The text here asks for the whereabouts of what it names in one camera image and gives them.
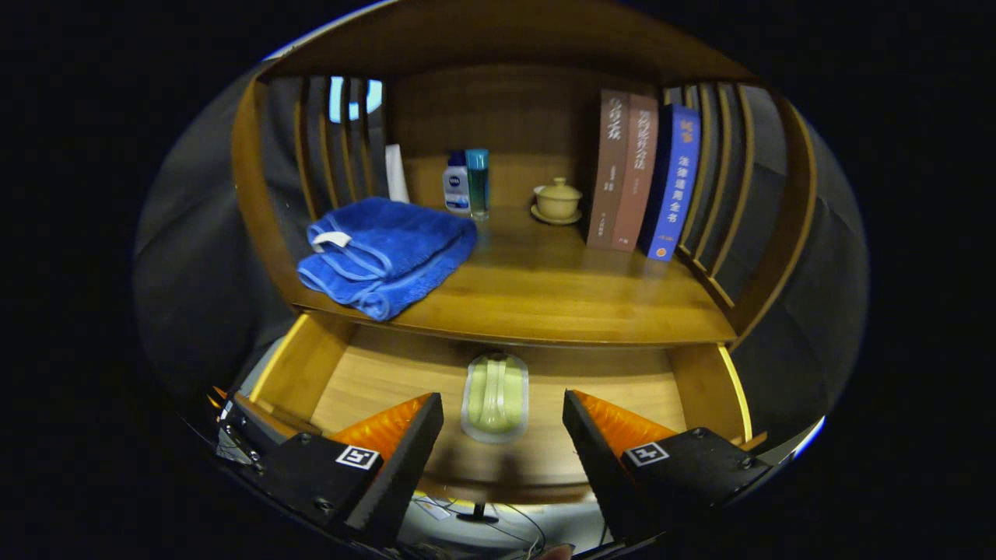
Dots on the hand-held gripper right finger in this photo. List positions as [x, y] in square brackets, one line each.
[611, 482]

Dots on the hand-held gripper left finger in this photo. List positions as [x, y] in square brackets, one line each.
[393, 482]

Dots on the wooden drawer with black knob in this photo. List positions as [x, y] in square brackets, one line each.
[389, 381]

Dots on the wooden countertop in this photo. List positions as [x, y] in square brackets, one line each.
[560, 288]

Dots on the wooden cabinet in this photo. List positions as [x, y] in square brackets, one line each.
[506, 109]

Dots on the folded blue towel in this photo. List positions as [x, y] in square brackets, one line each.
[389, 249]

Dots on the beige lidded teacup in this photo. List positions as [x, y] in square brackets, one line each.
[557, 202]

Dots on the black backdrop cloth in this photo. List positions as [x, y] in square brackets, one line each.
[194, 272]

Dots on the blue book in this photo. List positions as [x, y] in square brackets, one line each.
[673, 194]

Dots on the white bottle with blue cap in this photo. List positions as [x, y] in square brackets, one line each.
[456, 190]

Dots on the reddish brown book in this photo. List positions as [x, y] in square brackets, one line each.
[636, 179]

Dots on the teal bottle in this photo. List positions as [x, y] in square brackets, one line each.
[478, 187]

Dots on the dark brown book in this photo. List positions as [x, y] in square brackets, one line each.
[608, 171]

